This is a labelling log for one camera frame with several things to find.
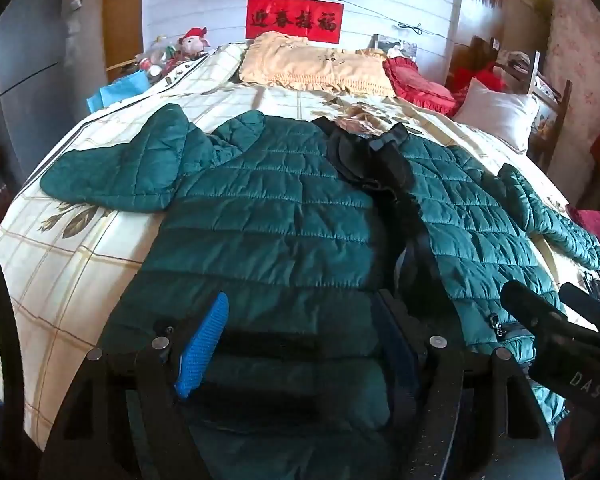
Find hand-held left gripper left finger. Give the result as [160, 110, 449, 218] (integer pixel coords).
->
[40, 292, 231, 480]

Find black wall cable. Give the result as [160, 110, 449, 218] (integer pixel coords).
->
[290, 0, 448, 36]

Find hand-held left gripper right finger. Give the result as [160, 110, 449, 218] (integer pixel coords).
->
[375, 290, 566, 480]

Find yellow frilled pillow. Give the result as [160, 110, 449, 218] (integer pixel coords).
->
[239, 31, 396, 97]

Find wooden chair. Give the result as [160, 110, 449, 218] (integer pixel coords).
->
[495, 50, 573, 171]

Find plush toy with red hat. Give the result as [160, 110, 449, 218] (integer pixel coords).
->
[180, 27, 211, 57]

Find white pillow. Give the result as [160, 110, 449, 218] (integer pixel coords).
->
[452, 78, 541, 153]

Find dark red cloth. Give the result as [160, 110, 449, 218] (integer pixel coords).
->
[565, 205, 600, 281]

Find pile of small toys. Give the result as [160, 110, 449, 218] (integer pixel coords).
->
[135, 35, 186, 79]

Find red clothes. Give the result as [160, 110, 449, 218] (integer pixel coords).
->
[452, 40, 506, 95]

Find grey refrigerator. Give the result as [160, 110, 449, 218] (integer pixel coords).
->
[0, 0, 88, 181]

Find green quilted jacket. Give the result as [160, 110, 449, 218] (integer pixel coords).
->
[40, 104, 600, 480]

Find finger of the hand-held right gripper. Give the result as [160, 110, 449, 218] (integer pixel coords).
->
[559, 283, 600, 335]
[502, 280, 570, 332]

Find red heart-shaped pillow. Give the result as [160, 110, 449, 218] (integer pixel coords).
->
[384, 57, 458, 116]

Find wooden door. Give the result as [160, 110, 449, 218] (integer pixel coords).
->
[102, 0, 146, 83]

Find blue paper bag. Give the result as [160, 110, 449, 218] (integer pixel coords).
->
[86, 70, 151, 111]

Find red wall banner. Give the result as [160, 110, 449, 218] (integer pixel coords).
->
[245, 0, 342, 45]

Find framed photo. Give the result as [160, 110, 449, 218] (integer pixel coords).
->
[372, 34, 418, 60]

